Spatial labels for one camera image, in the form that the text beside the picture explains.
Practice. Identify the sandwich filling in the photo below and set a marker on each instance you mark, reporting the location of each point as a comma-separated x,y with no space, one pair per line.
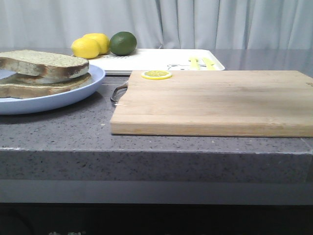
46,80

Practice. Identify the grey curtain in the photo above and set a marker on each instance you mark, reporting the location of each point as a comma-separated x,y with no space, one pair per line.
201,24

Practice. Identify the wooden cutting board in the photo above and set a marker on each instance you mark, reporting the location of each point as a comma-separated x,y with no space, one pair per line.
228,103

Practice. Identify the bread slice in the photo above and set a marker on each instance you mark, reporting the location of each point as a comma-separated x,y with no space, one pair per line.
14,87
44,64

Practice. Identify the yellow plastic knife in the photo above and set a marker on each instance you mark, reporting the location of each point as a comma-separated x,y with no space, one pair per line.
209,64

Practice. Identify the light blue plate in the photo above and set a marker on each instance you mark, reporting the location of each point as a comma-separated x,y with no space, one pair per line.
13,106

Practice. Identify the metal board handle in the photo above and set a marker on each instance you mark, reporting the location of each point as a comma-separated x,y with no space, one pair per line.
115,96

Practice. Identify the white bear tray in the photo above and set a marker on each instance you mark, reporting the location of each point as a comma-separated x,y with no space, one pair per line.
154,59

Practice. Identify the front yellow lemon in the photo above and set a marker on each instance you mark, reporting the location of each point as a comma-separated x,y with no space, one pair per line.
85,48

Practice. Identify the yellow plastic fork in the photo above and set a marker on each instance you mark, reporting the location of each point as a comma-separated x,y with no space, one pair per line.
194,64

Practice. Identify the yellow lemon slice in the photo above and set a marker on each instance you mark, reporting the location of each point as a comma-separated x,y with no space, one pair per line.
156,74

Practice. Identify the green lime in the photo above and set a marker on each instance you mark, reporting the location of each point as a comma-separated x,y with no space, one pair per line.
122,43

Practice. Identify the rear yellow lemon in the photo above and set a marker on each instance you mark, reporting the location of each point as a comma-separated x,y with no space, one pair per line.
101,39

